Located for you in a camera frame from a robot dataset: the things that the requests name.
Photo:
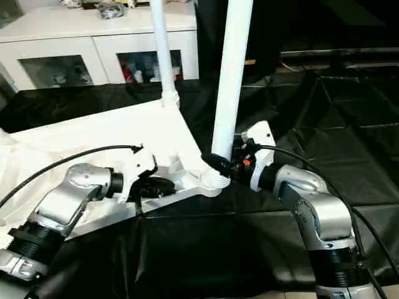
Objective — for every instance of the white upturned plastic table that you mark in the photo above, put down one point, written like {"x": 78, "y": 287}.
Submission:
{"x": 62, "y": 137}

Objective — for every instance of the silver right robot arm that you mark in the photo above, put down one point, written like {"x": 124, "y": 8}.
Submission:
{"x": 312, "y": 199}

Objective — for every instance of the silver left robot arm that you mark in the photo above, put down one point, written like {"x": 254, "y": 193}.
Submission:
{"x": 65, "y": 199}

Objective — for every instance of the black work mat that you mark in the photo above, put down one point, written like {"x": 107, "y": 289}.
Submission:
{"x": 324, "y": 124}

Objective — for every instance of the white glass-door cabinet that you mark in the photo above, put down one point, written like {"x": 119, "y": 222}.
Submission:
{"x": 93, "y": 28}

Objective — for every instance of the grey crumpled object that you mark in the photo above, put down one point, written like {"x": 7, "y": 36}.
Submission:
{"x": 111, "y": 7}

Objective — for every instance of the white plastic table leg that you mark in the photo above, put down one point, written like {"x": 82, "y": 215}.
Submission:
{"x": 163, "y": 50}
{"x": 232, "y": 75}

